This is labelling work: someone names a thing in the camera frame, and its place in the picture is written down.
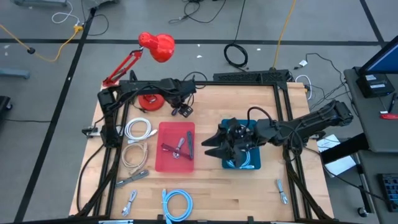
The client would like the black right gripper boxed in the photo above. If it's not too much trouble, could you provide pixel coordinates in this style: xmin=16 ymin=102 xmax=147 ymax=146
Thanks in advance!
xmin=201 ymin=119 xmax=261 ymax=167

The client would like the white coiled cable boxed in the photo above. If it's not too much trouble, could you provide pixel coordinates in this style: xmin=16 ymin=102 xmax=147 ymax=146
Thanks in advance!
xmin=124 ymin=117 xmax=159 ymax=145

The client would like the beige coiled cable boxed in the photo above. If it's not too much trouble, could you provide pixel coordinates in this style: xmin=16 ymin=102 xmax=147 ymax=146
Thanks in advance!
xmin=121 ymin=142 xmax=149 ymax=175

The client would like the yellow hanging cord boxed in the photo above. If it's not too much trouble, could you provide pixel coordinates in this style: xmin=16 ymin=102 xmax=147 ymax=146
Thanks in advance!
xmin=272 ymin=0 xmax=298 ymax=71

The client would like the black box device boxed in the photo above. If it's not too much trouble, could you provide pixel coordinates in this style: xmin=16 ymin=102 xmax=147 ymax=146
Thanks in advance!
xmin=355 ymin=73 xmax=396 ymax=99

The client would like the blue plastic bin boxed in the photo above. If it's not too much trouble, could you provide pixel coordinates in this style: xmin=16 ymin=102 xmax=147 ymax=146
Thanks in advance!
xmin=220 ymin=118 xmax=262 ymax=170

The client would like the computer monitor blue screen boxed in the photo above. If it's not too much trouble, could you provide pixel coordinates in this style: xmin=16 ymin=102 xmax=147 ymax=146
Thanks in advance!
xmin=359 ymin=35 xmax=398 ymax=76

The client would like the black perforated bar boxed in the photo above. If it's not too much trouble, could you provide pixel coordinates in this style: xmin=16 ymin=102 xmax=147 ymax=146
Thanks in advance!
xmin=213 ymin=69 xmax=290 ymax=83

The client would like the black aluminium table frame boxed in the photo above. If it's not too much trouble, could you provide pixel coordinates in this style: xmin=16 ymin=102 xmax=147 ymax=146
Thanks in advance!
xmin=73 ymin=79 xmax=335 ymax=224

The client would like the loose black floor cable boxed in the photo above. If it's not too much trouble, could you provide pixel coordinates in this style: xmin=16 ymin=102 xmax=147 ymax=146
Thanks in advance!
xmin=169 ymin=0 xmax=228 ymax=25

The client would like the black coiled floor cable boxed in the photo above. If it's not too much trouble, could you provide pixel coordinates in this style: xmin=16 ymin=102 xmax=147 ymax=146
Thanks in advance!
xmin=223 ymin=0 xmax=249 ymax=69

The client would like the lavender grey cable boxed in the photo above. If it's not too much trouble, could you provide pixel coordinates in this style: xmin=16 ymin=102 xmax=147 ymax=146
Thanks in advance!
xmin=172 ymin=137 xmax=187 ymax=160

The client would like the yellow floor extension cord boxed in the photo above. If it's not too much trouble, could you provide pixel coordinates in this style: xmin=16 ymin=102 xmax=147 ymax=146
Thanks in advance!
xmin=0 ymin=23 xmax=85 ymax=63

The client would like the thin light blue cable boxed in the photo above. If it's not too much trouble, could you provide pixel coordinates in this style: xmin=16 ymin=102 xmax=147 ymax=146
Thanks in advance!
xmin=226 ymin=151 xmax=255 ymax=170

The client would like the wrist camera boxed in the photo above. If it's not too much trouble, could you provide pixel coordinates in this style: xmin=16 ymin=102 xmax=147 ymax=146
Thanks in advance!
xmin=178 ymin=104 xmax=194 ymax=119
xmin=231 ymin=124 xmax=247 ymax=139

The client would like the white thin looped cable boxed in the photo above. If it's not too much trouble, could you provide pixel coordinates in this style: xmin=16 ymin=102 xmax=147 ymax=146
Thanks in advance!
xmin=295 ymin=74 xmax=313 ymax=101

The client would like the dark red cable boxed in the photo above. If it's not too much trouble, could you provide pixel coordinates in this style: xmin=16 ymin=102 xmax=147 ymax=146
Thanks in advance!
xmin=160 ymin=142 xmax=193 ymax=162

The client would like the grey side desk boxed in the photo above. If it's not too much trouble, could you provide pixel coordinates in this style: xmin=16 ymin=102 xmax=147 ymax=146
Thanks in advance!
xmin=343 ymin=67 xmax=398 ymax=154

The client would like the black keyboard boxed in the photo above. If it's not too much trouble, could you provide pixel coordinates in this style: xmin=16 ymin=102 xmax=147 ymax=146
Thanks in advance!
xmin=377 ymin=173 xmax=398 ymax=213

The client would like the red desk lamp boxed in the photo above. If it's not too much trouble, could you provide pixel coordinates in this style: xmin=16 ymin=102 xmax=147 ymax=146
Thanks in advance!
xmin=102 ymin=31 xmax=176 ymax=112

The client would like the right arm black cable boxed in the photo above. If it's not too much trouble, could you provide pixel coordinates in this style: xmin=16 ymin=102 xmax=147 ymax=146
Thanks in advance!
xmin=247 ymin=106 xmax=275 ymax=128

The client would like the white paper sheet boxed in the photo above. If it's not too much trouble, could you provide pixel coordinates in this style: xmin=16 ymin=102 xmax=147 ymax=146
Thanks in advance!
xmin=317 ymin=134 xmax=357 ymax=179

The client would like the dark grey long cable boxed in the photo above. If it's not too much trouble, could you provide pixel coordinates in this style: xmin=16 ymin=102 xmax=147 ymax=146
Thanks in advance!
xmin=115 ymin=169 xmax=150 ymax=189

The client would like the grey power strip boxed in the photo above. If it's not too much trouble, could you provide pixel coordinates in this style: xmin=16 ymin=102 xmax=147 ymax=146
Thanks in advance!
xmin=81 ymin=125 xmax=102 ymax=138

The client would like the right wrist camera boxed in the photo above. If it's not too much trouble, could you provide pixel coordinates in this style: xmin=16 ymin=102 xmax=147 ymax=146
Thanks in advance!
xmin=231 ymin=124 xmax=247 ymax=139

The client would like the white short bundled cable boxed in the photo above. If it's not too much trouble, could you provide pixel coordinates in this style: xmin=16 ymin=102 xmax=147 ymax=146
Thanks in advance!
xmin=121 ymin=189 xmax=139 ymax=218

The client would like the pale short cable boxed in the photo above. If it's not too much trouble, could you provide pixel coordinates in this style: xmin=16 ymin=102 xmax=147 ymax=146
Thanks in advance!
xmin=275 ymin=179 xmax=290 ymax=205

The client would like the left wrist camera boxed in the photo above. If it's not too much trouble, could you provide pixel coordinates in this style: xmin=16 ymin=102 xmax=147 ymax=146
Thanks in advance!
xmin=178 ymin=104 xmax=194 ymax=119

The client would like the white floor cable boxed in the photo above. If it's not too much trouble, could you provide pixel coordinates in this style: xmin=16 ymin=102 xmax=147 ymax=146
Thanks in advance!
xmin=51 ymin=1 xmax=81 ymax=26

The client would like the pink translucent plastic bin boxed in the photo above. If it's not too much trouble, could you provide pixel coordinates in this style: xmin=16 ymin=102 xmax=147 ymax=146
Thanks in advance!
xmin=154 ymin=121 xmax=196 ymax=174

